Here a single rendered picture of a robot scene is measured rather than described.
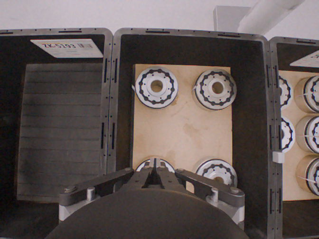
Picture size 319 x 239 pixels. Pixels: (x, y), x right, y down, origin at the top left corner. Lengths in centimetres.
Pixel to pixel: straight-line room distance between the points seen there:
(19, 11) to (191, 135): 85
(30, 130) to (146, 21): 54
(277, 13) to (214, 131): 38
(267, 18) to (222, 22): 15
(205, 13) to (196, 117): 48
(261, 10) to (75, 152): 67
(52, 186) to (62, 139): 12
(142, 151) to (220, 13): 59
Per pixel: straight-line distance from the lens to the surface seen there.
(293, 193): 52
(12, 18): 87
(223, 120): 35
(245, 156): 33
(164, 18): 61
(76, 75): 39
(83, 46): 32
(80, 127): 36
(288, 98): 44
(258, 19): 56
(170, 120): 30
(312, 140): 49
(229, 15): 65
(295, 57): 43
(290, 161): 49
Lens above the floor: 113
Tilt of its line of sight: 87 degrees down
